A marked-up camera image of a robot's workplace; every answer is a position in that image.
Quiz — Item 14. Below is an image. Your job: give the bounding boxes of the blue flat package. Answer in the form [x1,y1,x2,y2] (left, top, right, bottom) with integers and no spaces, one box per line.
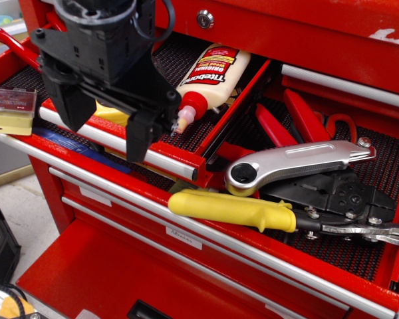
[33,127,132,174]

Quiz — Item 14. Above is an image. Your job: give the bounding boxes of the silver box cutter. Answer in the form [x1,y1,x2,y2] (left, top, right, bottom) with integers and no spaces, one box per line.
[225,140,377,197]

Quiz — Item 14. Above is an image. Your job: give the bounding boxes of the red tool chest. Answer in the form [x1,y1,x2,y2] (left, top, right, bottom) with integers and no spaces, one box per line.
[0,0,399,319]

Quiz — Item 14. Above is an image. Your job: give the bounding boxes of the silver cabinet lock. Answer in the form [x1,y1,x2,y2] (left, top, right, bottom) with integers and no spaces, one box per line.
[196,9,215,29]

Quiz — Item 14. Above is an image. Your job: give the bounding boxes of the red wide middle drawer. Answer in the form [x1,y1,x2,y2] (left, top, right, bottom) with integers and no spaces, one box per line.
[0,96,399,319]

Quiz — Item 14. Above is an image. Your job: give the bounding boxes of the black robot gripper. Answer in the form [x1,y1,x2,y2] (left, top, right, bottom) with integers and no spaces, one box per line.
[31,1,181,163]

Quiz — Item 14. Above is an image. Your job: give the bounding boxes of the red upper small drawer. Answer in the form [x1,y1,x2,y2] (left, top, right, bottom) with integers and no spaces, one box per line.
[0,33,270,185]

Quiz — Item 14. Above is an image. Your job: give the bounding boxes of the Titebond wood glue bottle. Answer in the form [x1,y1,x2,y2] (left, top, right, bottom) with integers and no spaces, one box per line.
[172,44,251,134]

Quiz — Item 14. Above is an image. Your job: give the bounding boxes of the yellow sponge block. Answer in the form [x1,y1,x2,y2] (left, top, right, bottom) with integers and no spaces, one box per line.
[0,111,33,136]

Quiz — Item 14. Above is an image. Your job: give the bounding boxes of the yellow handled tin snips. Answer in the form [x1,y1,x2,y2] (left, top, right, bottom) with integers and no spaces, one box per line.
[168,189,399,246]

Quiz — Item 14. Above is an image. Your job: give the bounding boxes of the red handled spring clamp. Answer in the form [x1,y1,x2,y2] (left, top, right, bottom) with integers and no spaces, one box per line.
[0,11,67,71]

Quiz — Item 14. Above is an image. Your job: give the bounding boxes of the clear plastic case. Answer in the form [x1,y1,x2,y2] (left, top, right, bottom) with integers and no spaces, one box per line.
[0,86,37,118]

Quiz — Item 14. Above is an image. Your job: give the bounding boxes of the red handled pliers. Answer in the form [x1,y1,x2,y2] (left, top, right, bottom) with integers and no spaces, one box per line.
[283,89,332,142]

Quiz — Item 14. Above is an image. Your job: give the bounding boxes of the red open bottom drawer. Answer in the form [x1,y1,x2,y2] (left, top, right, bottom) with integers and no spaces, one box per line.
[17,220,296,318]

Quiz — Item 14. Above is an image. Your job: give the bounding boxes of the red handled scissors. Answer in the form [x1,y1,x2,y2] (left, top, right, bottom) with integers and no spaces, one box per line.
[313,110,358,144]

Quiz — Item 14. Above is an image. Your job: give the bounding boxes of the yellow tape measure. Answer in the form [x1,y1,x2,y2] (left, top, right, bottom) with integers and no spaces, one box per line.
[94,100,130,126]

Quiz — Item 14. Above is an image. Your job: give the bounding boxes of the black red crimping tool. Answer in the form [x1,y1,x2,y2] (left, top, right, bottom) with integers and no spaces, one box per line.
[215,103,397,221]

